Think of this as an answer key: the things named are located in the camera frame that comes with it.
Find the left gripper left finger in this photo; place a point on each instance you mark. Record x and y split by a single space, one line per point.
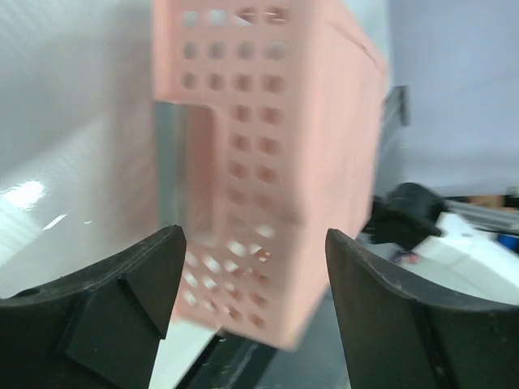
99 327

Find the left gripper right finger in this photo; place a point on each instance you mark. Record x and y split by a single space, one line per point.
399 330

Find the pink plastic basket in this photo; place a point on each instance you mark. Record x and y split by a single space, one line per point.
277 116

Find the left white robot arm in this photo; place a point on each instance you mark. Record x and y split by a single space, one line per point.
417 219

